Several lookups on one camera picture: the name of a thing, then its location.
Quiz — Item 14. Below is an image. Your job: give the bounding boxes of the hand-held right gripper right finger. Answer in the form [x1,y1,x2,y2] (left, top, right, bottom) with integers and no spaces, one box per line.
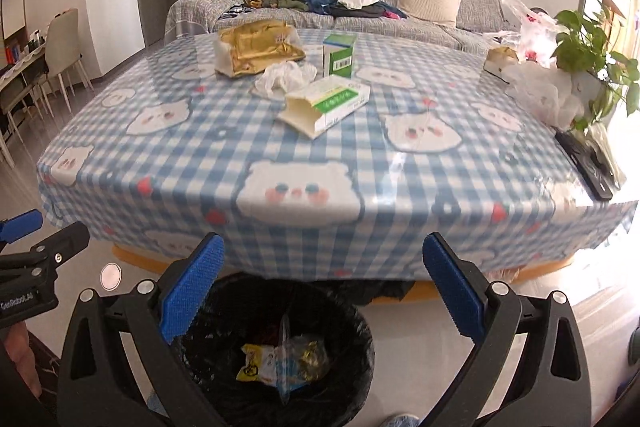
[422,232,593,427]

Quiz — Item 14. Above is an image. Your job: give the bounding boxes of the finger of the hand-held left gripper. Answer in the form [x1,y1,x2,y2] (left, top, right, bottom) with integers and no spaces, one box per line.
[0,209,45,253]
[27,221,91,280]

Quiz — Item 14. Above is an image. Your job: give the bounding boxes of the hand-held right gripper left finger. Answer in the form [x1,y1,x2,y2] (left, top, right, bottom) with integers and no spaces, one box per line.
[56,232,226,427]

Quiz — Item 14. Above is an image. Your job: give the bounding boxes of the trash bin with black bag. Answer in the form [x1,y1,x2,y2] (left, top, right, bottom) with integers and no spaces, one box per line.
[172,272,376,427]

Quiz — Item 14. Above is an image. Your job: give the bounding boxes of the person's left hand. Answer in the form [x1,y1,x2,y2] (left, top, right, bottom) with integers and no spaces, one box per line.
[2,322,42,400]

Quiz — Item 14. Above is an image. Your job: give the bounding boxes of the wooden table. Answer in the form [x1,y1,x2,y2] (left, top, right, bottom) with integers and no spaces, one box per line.
[112,244,576,305]

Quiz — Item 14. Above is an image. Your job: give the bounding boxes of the black cloth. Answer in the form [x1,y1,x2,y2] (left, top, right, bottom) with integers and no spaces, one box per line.
[345,279,416,308]

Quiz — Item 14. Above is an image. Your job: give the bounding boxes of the beige dining chair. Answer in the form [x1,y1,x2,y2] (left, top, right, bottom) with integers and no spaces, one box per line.
[37,7,96,108]
[0,77,56,168]

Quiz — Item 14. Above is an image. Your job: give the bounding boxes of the blue checked tablecloth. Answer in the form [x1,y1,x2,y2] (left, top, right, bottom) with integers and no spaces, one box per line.
[36,27,640,283]

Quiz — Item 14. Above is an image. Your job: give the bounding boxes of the golden wrapper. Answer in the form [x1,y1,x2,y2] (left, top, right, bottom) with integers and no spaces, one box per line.
[297,341,331,380]

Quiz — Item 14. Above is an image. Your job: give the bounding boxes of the blue fuzzy slipper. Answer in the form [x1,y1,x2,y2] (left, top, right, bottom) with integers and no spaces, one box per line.
[380,413,421,427]

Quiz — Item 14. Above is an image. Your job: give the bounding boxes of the side table with lace cloth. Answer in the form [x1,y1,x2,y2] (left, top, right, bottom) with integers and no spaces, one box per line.
[0,42,48,108]

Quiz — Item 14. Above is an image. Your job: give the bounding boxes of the black remote control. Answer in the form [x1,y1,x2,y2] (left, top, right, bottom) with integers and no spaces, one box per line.
[555,129,616,202]

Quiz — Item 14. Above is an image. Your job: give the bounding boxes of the dark green jar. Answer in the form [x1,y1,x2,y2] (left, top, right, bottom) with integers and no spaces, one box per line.
[627,327,640,370]

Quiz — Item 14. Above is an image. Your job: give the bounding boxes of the clear plastic wrapper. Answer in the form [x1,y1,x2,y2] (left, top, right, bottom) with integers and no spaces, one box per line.
[587,122,626,188]

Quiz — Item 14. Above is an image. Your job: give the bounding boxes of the open green white box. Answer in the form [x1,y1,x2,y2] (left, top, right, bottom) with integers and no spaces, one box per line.
[276,74,372,141]

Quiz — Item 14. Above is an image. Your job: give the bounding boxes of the crumpled white tissue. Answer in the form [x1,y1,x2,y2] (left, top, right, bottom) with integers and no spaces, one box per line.
[251,61,318,98]

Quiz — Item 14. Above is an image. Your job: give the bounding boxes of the white board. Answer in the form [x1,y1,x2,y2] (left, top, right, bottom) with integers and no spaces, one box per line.
[2,0,26,42]

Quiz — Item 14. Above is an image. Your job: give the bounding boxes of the small tan white box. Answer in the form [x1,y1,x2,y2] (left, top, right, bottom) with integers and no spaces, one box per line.
[482,47,521,82]

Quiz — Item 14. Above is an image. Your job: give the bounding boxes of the golden paper bag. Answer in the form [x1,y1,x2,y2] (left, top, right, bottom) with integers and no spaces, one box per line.
[214,19,307,78]

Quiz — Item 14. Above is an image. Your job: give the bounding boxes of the upright green white box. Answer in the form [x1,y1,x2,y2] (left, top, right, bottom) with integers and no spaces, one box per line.
[322,33,358,78]

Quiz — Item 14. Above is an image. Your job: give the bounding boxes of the white and pink plastic bag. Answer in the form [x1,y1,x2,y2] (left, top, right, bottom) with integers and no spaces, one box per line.
[500,0,561,68]

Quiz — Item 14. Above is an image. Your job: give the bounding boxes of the potted green plant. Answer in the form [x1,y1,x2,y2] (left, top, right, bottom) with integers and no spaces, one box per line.
[552,0,640,132]

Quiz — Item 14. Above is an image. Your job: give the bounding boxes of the striped cloth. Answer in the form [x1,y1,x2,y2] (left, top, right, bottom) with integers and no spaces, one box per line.
[220,4,261,28]

